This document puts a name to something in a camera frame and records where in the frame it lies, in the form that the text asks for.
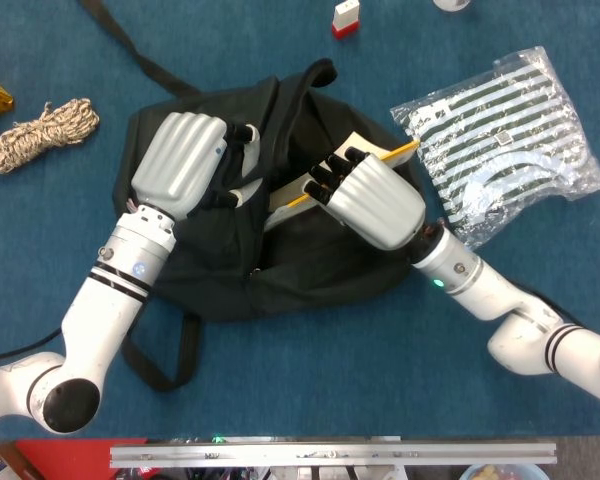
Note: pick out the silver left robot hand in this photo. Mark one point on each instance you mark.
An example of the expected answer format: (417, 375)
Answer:
(180, 160)

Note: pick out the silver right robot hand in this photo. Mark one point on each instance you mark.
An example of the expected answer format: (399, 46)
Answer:
(380, 205)

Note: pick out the yellow and white book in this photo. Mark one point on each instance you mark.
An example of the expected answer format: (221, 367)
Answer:
(292, 192)

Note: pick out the black fabric backpack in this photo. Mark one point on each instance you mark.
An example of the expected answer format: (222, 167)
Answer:
(305, 270)

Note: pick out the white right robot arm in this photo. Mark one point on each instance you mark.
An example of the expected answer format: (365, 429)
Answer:
(510, 310)

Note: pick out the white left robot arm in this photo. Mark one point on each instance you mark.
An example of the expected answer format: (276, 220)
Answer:
(110, 300)

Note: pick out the striped garment in plastic bag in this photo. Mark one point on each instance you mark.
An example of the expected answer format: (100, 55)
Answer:
(500, 150)

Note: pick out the red and white small box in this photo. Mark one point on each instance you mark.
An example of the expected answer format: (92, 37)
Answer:
(346, 17)

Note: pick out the white bottle with pink label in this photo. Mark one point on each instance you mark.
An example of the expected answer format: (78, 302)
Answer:
(452, 4)

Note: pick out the blue bowl with contents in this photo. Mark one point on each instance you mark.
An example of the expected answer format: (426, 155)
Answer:
(500, 472)

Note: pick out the red flat object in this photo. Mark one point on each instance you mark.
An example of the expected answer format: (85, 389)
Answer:
(80, 457)

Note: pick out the aluminium profile rail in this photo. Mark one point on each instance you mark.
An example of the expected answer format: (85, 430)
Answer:
(330, 454)

